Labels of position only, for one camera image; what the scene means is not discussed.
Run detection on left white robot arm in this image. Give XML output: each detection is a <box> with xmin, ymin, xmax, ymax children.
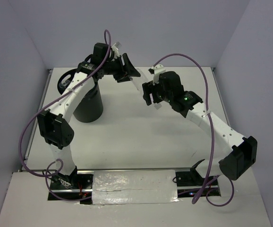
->
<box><xmin>37</xmin><ymin>42</ymin><xmax>140</xmax><ymax>189</ymax></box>

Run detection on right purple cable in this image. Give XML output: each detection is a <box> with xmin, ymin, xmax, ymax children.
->
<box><xmin>153</xmin><ymin>53</ymin><xmax>233</xmax><ymax>208</ymax></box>

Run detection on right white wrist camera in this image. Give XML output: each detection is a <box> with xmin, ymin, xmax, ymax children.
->
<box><xmin>148</xmin><ymin>64</ymin><xmax>166</xmax><ymax>85</ymax></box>

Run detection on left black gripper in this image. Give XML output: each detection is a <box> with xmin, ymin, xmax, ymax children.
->
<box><xmin>103</xmin><ymin>53</ymin><xmax>142</xmax><ymax>84</ymax></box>

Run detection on black metal base rail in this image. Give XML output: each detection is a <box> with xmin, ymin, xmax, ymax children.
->
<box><xmin>47</xmin><ymin>160</ymin><xmax>222</xmax><ymax>206</ymax></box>

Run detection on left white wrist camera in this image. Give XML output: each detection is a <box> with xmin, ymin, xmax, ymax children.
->
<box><xmin>111</xmin><ymin>42</ymin><xmax>121</xmax><ymax>59</ymax></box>

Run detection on silver foil tape panel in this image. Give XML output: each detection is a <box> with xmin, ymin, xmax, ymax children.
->
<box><xmin>92</xmin><ymin>170</ymin><xmax>178</xmax><ymax>205</ymax></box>

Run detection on crushed clear bottle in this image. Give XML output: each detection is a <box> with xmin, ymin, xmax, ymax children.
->
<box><xmin>59</xmin><ymin>80</ymin><xmax>71</xmax><ymax>89</ymax></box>

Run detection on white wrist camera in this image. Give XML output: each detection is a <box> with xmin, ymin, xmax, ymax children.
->
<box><xmin>148</xmin><ymin>64</ymin><xmax>166</xmax><ymax>85</ymax></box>
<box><xmin>111</xmin><ymin>42</ymin><xmax>121</xmax><ymax>59</ymax></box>

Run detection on black round bin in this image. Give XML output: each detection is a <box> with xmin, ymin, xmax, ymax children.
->
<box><xmin>57</xmin><ymin>69</ymin><xmax>103</xmax><ymax>123</ymax></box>

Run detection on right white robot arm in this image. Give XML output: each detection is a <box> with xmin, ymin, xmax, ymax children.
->
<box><xmin>142</xmin><ymin>69</ymin><xmax>257</xmax><ymax>185</ymax></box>

